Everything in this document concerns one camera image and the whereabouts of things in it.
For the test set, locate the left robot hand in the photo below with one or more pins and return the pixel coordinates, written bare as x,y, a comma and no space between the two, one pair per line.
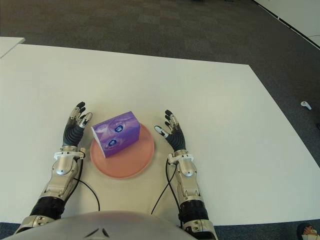
72,135

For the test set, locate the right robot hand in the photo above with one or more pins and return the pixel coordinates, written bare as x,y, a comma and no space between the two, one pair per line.
177,140

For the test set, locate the purple tissue pack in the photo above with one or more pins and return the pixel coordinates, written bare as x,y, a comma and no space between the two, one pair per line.
117,135

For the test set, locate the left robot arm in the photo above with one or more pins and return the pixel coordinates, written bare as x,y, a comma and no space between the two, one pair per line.
60,175

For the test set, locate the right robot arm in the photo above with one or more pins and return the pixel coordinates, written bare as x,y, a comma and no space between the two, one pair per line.
190,185

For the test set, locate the pink round plate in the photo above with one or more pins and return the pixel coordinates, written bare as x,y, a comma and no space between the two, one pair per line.
130,162

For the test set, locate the silver robot torso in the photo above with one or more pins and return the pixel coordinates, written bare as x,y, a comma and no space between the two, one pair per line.
100,225

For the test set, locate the plain white side table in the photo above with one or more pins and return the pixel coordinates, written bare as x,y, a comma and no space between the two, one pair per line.
7,45

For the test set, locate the small white controller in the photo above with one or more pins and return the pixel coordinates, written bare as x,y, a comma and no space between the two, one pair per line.
305,105

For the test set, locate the dark patterned shoe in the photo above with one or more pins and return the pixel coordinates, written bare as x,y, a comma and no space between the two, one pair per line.
308,232

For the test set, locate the white table black edge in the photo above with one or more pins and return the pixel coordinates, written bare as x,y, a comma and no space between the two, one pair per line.
300,15

